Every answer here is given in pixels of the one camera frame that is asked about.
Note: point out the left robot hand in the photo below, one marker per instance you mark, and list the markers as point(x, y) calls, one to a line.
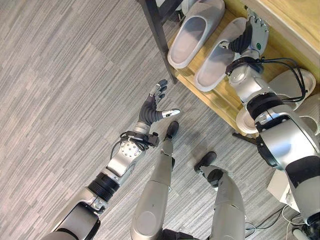
point(149, 110)

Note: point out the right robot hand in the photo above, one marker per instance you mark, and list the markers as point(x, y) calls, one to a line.
point(258, 37)

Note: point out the grey slipper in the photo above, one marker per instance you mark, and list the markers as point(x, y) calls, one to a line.
point(217, 65)
point(287, 82)
point(191, 32)

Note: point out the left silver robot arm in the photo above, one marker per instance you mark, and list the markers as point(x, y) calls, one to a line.
point(120, 165)

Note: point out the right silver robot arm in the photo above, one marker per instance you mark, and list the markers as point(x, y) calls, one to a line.
point(282, 135)

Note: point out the white shoe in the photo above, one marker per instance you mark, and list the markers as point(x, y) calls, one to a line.
point(183, 6)

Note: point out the robot left leg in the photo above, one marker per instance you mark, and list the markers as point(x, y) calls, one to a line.
point(156, 185)

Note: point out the robot leg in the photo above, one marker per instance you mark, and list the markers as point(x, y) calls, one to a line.
point(228, 195)
point(156, 185)

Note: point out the beige slipper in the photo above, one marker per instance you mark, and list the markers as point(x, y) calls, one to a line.
point(311, 112)
point(246, 122)

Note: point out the robot right leg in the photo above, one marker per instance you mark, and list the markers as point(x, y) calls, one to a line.
point(228, 195)

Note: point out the white box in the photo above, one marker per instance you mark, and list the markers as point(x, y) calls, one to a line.
point(280, 188)

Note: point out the wooden shoe rack black frame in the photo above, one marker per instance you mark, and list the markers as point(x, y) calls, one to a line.
point(220, 100)

